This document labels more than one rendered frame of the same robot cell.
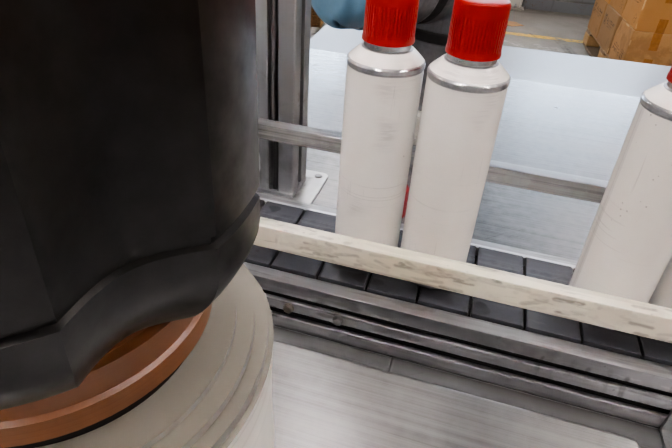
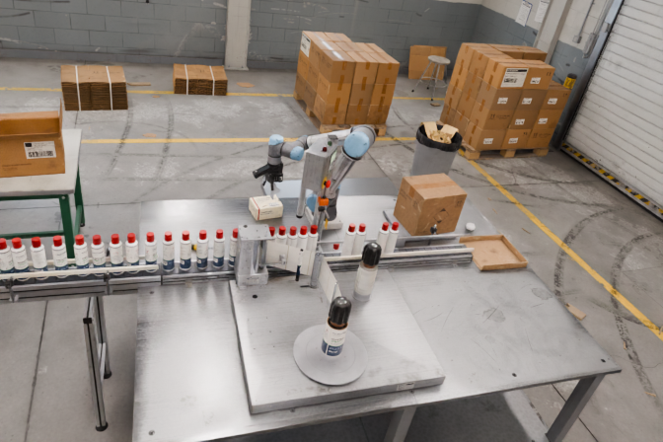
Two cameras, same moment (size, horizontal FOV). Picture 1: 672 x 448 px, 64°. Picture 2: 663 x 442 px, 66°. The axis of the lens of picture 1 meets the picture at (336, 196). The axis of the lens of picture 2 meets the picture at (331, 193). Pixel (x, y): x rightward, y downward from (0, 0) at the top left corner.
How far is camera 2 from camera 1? 2.29 m
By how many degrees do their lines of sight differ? 31
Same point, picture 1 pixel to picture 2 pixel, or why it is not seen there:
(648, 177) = (382, 239)
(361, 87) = (349, 237)
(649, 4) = (331, 91)
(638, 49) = (330, 112)
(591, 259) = not seen: hidden behind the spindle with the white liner
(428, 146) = (357, 242)
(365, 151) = (349, 244)
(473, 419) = not seen: hidden behind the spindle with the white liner
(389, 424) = not seen: hidden behind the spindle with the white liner
